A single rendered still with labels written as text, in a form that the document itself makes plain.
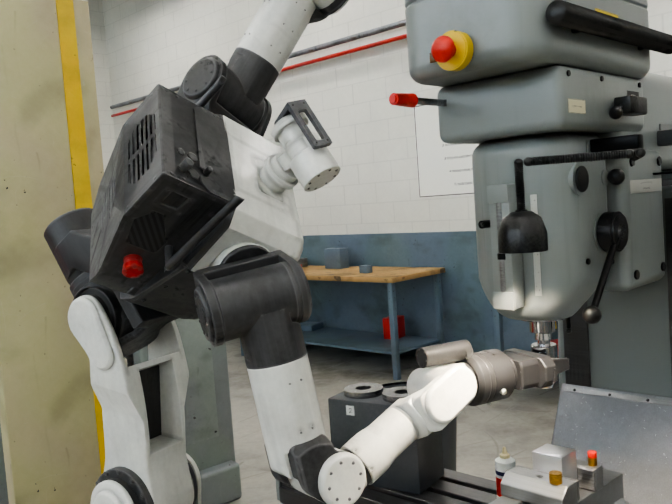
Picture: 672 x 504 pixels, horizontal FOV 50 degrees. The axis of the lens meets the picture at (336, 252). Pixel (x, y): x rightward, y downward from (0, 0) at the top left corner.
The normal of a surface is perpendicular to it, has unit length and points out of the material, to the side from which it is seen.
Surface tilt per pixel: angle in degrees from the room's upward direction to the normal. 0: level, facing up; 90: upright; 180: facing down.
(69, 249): 90
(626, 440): 63
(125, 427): 90
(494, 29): 90
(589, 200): 90
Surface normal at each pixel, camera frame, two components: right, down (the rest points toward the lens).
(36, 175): 0.71, 0.00
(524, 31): -0.08, 0.07
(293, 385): 0.52, -0.06
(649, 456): -0.66, -0.34
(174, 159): 0.72, -0.54
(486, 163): -0.76, 0.10
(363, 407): -0.55, 0.10
